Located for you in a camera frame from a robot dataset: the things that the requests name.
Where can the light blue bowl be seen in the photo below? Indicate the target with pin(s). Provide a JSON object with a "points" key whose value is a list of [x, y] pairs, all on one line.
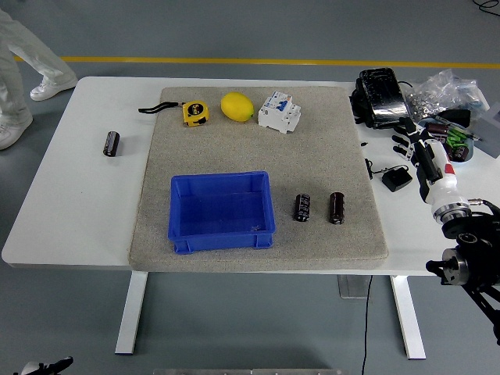
{"points": [[466, 162]]}

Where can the yellow lemon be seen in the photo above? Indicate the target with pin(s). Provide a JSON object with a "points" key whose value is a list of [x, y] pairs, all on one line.
{"points": [[236, 106]]}

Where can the black glossy case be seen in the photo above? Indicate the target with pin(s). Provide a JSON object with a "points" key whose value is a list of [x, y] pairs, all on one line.
{"points": [[383, 99]]}

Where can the brown capacitor in bowl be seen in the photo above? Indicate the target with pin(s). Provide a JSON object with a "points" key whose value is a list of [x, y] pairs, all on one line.
{"points": [[437, 129]]}

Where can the yellow tape measure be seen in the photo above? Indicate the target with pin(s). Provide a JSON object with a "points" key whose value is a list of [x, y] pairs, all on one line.
{"points": [[195, 113]]}

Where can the grey table bracket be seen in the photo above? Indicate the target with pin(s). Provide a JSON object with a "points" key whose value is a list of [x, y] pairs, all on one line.
{"points": [[353, 287]]}

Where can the white circuit breaker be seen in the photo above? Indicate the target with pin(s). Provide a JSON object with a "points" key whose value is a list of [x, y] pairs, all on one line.
{"points": [[278, 113]]}

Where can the person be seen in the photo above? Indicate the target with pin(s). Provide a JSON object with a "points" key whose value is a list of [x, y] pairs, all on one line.
{"points": [[19, 66]]}

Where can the brown cylindrical battery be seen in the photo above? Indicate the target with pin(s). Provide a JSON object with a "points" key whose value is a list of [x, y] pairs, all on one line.
{"points": [[336, 208]]}

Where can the green plastic pieces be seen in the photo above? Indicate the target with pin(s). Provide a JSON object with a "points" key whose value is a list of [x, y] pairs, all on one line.
{"points": [[455, 138]]}

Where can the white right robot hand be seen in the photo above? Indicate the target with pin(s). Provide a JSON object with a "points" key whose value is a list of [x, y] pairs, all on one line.
{"points": [[443, 183]]}

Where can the black pouch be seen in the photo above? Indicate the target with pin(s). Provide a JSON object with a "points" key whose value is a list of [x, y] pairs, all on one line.
{"points": [[455, 116]]}

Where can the white table leg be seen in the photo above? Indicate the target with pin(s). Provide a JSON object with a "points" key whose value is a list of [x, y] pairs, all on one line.
{"points": [[131, 312], [408, 316]]}

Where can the black power adapter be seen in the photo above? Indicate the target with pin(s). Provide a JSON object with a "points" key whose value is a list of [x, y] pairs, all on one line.
{"points": [[396, 179]]}

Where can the black battery with white print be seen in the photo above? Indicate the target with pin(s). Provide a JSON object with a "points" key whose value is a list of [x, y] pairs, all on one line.
{"points": [[302, 208]]}

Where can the grey-brown mat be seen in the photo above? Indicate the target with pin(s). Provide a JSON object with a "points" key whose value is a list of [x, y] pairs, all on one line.
{"points": [[242, 156]]}

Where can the clear plastic bag of screws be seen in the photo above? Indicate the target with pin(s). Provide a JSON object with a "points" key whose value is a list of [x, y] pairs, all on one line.
{"points": [[445, 91]]}

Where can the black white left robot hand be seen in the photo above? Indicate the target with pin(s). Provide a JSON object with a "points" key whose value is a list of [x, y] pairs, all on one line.
{"points": [[37, 368]]}

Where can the blue plastic box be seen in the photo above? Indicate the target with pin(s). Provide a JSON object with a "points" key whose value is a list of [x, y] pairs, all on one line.
{"points": [[218, 213]]}

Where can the dark battery with grey stripe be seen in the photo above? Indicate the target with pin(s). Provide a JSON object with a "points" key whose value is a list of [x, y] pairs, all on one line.
{"points": [[111, 143]]}

